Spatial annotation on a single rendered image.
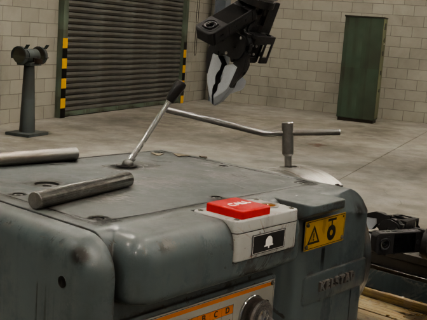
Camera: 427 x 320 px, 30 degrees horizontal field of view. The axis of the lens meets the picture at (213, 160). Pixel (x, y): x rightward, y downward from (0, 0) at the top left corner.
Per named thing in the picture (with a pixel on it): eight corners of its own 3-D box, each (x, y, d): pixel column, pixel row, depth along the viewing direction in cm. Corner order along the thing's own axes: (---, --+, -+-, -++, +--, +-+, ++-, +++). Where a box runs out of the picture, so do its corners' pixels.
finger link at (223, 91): (241, 110, 150) (258, 65, 146) (220, 112, 145) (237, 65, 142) (229, 103, 151) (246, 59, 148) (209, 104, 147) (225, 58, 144)
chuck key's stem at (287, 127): (293, 181, 154) (293, 121, 153) (294, 182, 152) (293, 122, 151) (282, 181, 154) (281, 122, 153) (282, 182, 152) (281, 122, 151)
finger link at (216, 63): (229, 103, 151) (246, 59, 148) (209, 104, 147) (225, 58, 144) (218, 96, 153) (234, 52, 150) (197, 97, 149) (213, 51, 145)
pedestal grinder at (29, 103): (27, 138, 982) (30, 45, 964) (3, 134, 996) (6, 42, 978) (50, 134, 1025) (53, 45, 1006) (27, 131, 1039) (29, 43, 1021)
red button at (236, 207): (241, 226, 98) (242, 211, 98) (204, 216, 102) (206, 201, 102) (270, 220, 103) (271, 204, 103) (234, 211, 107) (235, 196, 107)
